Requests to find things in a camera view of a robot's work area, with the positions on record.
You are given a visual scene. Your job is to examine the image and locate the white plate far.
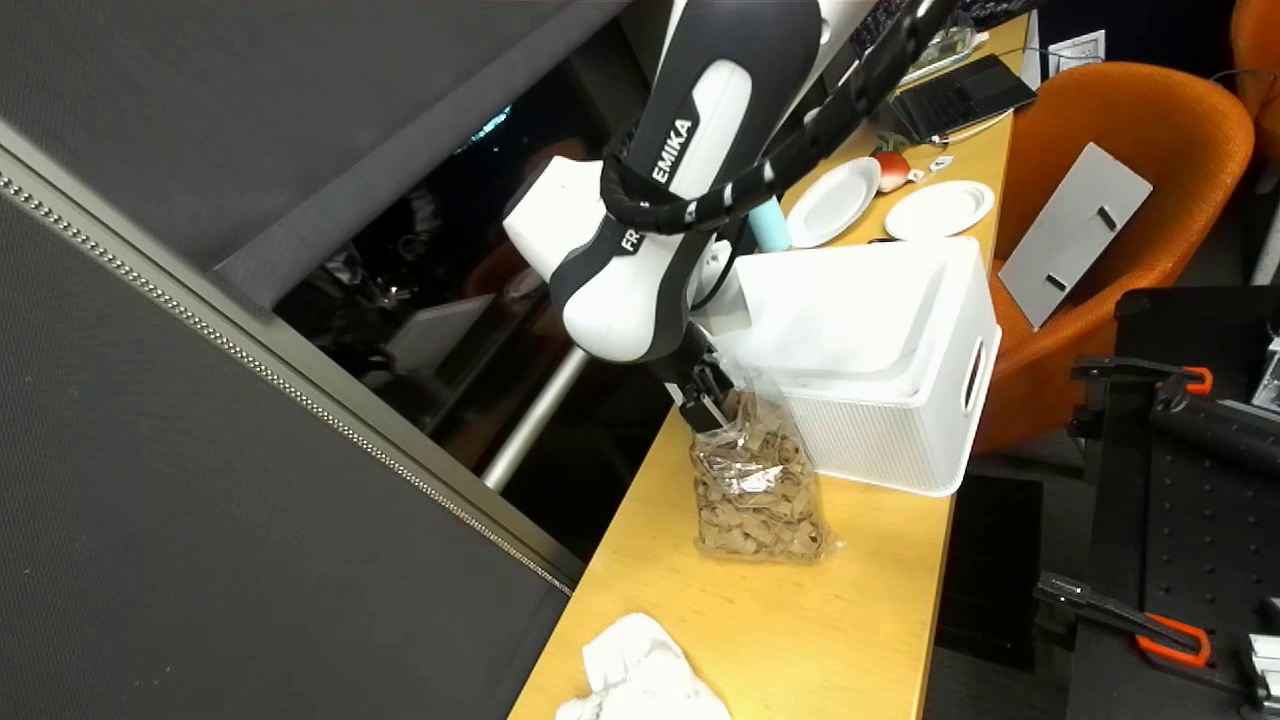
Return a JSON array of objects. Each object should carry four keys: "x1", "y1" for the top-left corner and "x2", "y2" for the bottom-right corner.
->
[{"x1": 787, "y1": 155, "x2": 880, "y2": 247}]

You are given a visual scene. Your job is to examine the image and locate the orange handled clamp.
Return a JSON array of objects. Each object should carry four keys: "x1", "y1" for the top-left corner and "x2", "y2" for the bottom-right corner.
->
[
  {"x1": 1072, "y1": 358, "x2": 1215, "y2": 401},
  {"x1": 1036, "y1": 571, "x2": 1212, "y2": 673}
]

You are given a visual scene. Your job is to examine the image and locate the orange chair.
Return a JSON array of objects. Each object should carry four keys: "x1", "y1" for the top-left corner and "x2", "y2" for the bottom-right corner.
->
[{"x1": 980, "y1": 60, "x2": 1256, "y2": 454}]

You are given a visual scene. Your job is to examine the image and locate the red toy apple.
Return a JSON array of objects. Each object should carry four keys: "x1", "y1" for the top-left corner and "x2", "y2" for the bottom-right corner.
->
[{"x1": 877, "y1": 153, "x2": 914, "y2": 193}]

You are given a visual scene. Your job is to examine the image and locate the metal window railing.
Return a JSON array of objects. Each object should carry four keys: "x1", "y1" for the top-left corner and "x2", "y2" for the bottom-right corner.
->
[{"x1": 481, "y1": 350, "x2": 593, "y2": 491}]

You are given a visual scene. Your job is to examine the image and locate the white plate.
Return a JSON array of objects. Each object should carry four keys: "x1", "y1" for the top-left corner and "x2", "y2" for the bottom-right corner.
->
[
  {"x1": 885, "y1": 182, "x2": 995, "y2": 239},
  {"x1": 787, "y1": 155, "x2": 880, "y2": 247}
]

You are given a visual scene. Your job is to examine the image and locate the white plate near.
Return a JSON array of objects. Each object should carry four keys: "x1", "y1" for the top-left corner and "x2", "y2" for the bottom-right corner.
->
[{"x1": 885, "y1": 182, "x2": 995, "y2": 239}]

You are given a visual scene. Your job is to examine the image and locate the white crumpled cloth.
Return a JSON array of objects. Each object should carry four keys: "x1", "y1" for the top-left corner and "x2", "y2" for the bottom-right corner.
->
[{"x1": 558, "y1": 613, "x2": 732, "y2": 720}]

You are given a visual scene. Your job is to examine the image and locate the white plastic basket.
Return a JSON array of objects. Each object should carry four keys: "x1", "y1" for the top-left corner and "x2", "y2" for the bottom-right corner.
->
[{"x1": 694, "y1": 236, "x2": 1004, "y2": 497}]

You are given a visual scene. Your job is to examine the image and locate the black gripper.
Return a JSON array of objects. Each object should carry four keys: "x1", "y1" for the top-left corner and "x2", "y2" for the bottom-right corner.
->
[{"x1": 666, "y1": 327, "x2": 741, "y2": 431}]

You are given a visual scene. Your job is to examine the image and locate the grey metal bracket plate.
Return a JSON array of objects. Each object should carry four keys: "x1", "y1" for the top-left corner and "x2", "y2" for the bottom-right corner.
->
[{"x1": 1002, "y1": 144, "x2": 1151, "y2": 327}]

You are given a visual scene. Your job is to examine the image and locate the orange handled clamp upper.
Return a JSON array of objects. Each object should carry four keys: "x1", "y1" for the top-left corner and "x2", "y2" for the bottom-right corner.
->
[{"x1": 1072, "y1": 358, "x2": 1215, "y2": 401}]

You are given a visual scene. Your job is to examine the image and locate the light blue water bottle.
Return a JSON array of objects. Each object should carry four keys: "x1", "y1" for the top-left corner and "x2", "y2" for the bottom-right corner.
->
[{"x1": 747, "y1": 201, "x2": 792, "y2": 254}]

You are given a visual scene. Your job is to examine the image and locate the clear bag of pretzels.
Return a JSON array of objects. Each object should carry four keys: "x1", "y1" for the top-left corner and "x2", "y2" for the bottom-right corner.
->
[{"x1": 688, "y1": 393, "x2": 826, "y2": 564}]

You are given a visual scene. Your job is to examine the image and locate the orange handled clamp lower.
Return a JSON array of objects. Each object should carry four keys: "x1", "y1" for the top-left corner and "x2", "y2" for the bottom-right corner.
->
[{"x1": 1036, "y1": 571, "x2": 1212, "y2": 673}]

